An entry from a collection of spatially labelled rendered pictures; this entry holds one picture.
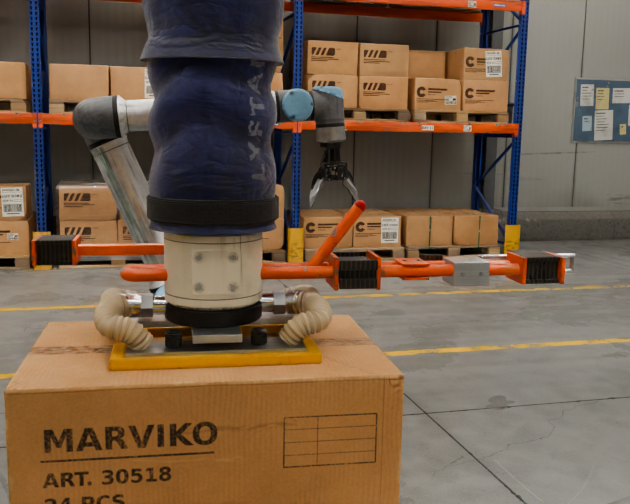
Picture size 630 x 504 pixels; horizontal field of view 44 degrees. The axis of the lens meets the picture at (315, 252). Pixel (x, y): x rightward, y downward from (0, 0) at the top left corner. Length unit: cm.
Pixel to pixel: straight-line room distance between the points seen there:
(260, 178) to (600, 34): 1079
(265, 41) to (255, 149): 17
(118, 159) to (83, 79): 619
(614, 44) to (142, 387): 1117
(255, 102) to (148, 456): 57
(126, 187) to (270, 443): 126
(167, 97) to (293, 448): 59
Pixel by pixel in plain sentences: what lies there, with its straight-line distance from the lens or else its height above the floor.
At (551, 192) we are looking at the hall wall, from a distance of 1154.
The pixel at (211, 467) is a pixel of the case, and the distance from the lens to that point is 125.
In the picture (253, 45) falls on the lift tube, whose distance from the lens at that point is 126.
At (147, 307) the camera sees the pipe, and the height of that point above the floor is 119.
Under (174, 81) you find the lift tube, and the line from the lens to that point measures 127.
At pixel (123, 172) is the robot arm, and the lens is 233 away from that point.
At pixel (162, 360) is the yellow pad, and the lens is 126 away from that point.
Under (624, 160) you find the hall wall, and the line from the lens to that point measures 1217.
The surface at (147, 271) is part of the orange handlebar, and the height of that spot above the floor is 125.
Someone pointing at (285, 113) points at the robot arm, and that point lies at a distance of 221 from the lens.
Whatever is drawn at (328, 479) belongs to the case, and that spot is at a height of 95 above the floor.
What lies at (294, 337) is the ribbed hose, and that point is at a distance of 129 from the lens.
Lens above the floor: 149
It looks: 9 degrees down
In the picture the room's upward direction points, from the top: 1 degrees clockwise
